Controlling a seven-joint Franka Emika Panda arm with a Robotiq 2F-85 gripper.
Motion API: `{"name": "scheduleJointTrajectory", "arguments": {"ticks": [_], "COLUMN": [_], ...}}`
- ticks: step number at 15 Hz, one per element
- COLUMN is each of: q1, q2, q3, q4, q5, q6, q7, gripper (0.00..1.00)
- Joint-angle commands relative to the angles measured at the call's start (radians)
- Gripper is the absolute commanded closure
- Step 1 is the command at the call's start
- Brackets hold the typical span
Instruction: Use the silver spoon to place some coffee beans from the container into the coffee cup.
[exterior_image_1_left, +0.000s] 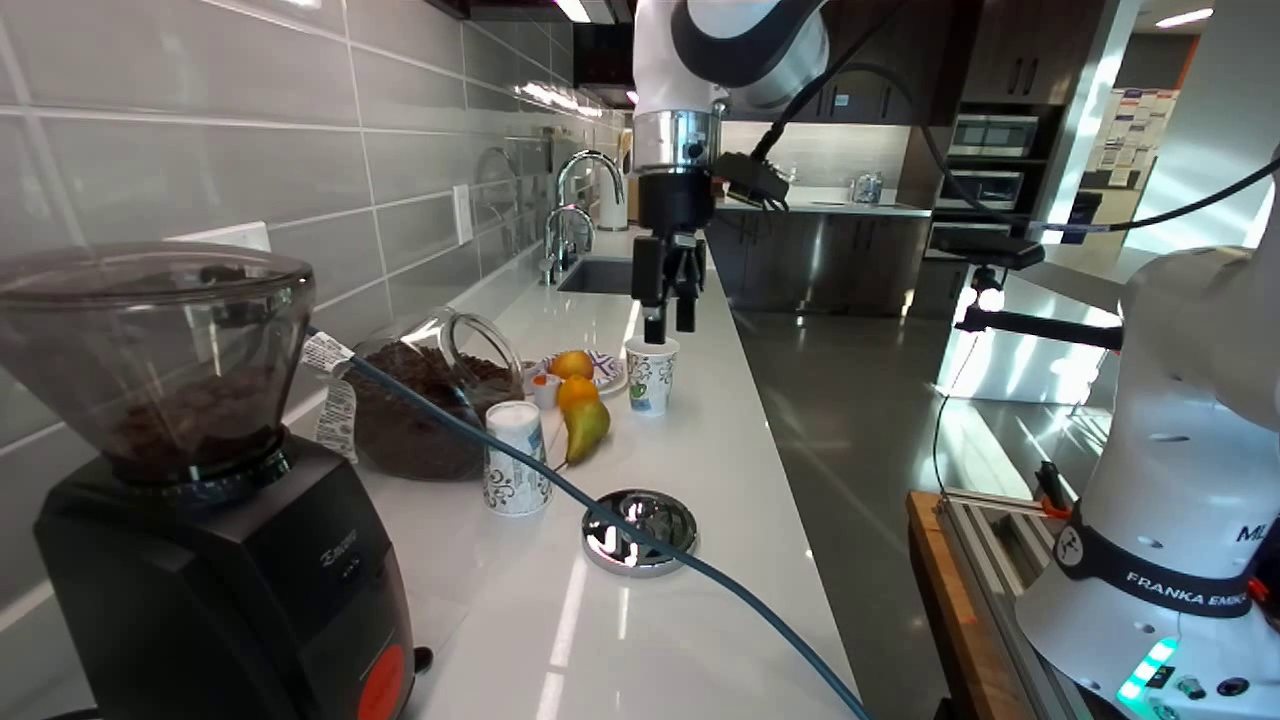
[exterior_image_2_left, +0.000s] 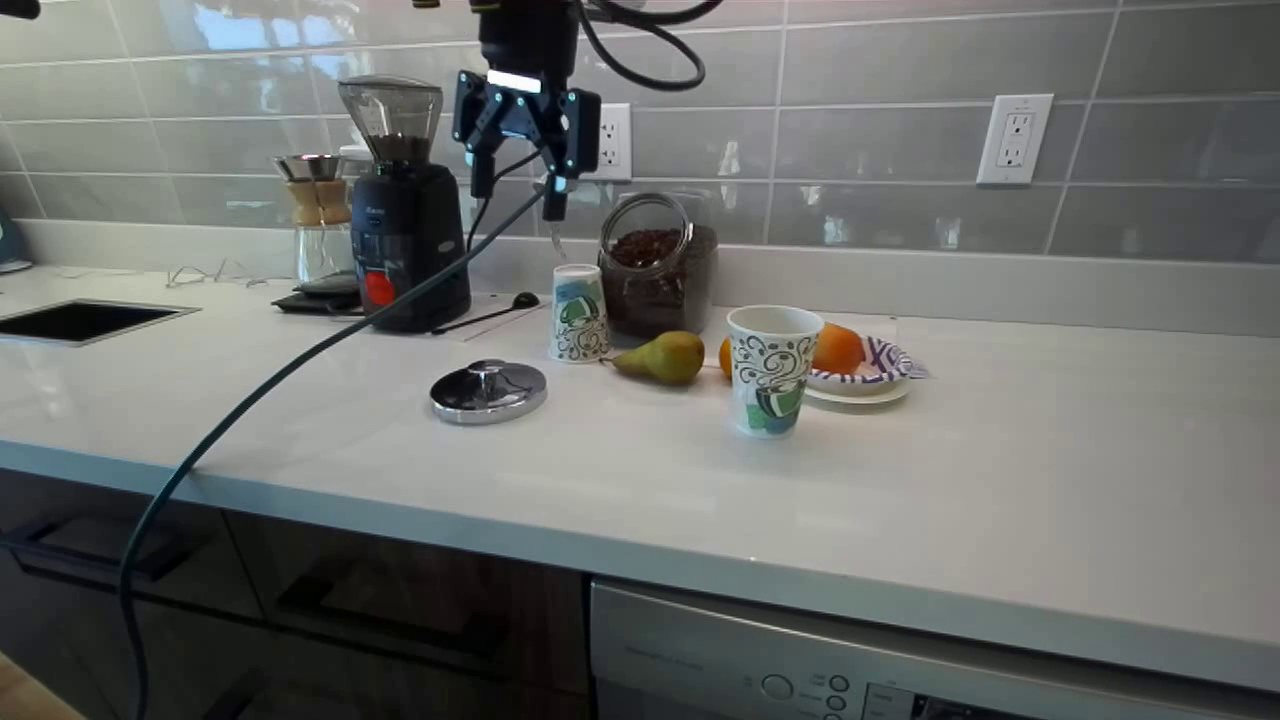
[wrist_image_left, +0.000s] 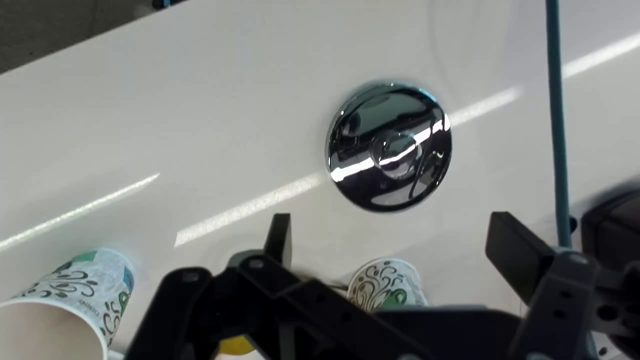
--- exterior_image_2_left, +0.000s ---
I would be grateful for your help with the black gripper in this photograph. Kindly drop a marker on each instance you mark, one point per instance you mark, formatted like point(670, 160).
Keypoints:
point(526, 34)

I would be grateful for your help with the black coffee grinder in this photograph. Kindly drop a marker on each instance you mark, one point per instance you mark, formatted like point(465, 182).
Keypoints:
point(406, 252)

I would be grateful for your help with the upside-down patterned paper cup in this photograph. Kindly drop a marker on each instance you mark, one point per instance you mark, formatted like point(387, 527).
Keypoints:
point(580, 321)

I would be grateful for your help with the glass jar of coffee beans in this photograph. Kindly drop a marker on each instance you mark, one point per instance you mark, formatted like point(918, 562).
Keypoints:
point(654, 287)

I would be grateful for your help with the glass pour-over carafe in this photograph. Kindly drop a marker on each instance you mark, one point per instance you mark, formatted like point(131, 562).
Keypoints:
point(322, 244)

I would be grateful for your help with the silver round jar lid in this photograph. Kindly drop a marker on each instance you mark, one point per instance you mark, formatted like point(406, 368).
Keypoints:
point(486, 393)

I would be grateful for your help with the green pear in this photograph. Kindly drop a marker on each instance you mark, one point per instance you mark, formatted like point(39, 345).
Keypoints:
point(663, 363)

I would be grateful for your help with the black flat scale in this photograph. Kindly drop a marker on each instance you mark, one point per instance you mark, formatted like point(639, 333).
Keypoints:
point(315, 303)

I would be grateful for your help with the orange fruit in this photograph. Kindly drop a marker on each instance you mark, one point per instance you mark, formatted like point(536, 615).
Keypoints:
point(840, 349)
point(726, 363)

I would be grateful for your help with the striped paper plate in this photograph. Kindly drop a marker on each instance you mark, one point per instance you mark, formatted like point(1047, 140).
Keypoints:
point(864, 384)

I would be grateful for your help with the dark rectangular countertop recess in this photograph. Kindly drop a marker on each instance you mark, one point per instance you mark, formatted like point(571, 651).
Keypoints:
point(80, 321)

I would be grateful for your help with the dark wood cabinet drawers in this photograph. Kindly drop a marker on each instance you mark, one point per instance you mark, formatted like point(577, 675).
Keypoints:
point(403, 624)

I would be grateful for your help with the white dishwasher front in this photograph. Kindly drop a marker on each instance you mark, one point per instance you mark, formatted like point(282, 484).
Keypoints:
point(693, 665)

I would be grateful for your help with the white wall outlet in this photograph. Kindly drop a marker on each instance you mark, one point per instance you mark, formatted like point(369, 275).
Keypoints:
point(1013, 136)
point(616, 140)

